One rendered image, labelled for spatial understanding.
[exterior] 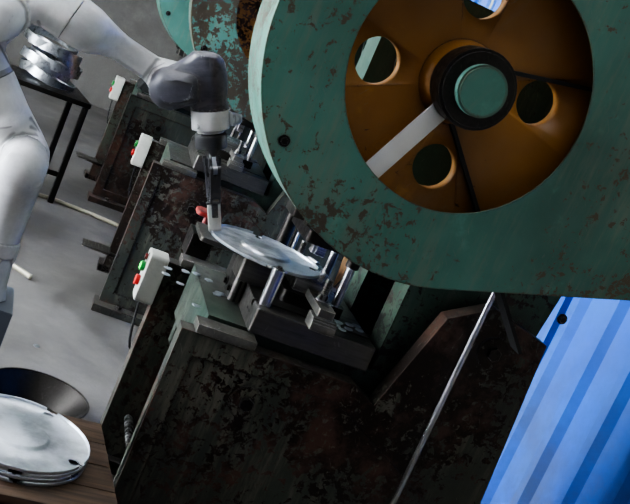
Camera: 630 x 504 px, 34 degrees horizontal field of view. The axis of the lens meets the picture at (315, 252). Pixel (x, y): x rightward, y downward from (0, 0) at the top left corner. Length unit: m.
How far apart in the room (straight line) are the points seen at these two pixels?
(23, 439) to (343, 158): 0.82
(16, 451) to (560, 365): 2.05
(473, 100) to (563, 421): 1.67
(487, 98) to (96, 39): 0.88
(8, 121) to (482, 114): 1.06
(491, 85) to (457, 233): 0.31
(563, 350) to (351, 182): 1.71
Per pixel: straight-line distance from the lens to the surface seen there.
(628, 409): 3.18
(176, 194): 3.99
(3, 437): 2.05
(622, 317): 3.33
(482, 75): 1.95
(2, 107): 2.36
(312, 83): 1.93
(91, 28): 2.31
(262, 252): 2.42
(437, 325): 2.37
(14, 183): 2.33
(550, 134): 2.17
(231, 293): 2.45
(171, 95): 2.32
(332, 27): 1.92
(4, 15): 2.27
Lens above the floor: 1.30
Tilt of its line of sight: 11 degrees down
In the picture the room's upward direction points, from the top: 24 degrees clockwise
